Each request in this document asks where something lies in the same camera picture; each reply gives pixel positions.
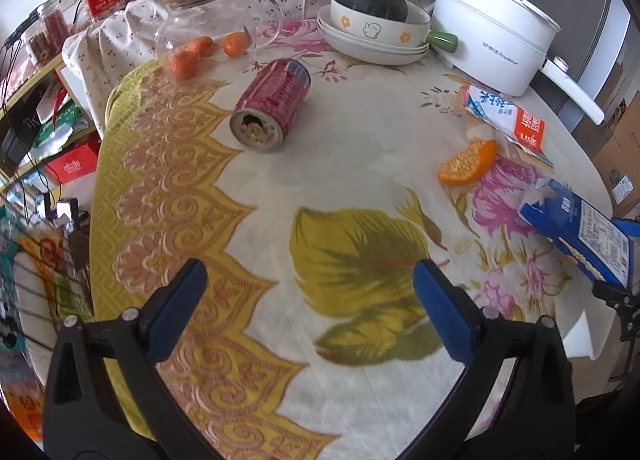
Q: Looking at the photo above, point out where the black wire rack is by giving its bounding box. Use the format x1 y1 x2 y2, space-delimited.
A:
0 220 96 356

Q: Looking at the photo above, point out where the white electric cooking pot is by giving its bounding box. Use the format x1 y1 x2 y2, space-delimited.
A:
430 0 605 125

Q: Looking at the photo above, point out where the dark green squash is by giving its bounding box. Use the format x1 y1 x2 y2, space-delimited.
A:
337 0 409 22

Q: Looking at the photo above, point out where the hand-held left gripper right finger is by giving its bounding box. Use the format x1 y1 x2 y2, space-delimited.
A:
412 259 576 460

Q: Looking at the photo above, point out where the dark red drink can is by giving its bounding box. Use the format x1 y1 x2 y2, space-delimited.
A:
229 58 312 153

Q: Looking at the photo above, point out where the small-flower print cloth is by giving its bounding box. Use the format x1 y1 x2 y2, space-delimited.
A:
62 0 441 141

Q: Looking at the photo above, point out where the red box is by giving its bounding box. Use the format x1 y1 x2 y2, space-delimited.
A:
44 143 101 184

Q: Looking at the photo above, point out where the long blue carton box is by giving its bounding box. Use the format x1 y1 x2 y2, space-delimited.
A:
517 177 640 288

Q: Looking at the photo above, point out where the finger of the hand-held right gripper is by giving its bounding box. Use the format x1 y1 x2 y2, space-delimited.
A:
592 280 640 341

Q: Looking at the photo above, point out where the tangerine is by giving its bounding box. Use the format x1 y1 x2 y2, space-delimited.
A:
169 50 199 81
182 36 216 58
222 32 251 58

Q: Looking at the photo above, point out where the jar of dried red fruit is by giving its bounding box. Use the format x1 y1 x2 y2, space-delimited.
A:
22 23 51 66
37 0 68 54

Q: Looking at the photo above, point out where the cardboard box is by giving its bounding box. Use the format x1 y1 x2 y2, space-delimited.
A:
565 90 640 218

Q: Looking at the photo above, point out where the green packet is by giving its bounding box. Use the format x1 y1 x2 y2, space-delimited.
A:
35 103 83 148

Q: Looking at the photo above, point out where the clear snack bag orange label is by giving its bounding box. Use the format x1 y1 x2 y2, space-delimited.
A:
456 83 555 168

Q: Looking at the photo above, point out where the yellow floral tablecloth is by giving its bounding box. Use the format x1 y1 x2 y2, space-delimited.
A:
90 15 613 460

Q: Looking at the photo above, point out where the white bowl with green handle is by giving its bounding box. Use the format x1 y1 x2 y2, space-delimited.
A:
330 0 460 52

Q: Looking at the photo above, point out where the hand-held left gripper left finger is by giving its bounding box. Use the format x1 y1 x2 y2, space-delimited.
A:
42 257 208 460

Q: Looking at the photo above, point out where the wooden shelf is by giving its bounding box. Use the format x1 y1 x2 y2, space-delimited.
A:
0 55 101 191

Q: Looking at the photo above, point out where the glass teapot with wooden lid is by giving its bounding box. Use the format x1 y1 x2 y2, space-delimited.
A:
154 0 281 64

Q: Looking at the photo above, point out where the orange peel piece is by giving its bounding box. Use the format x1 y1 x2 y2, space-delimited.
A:
438 139 499 186

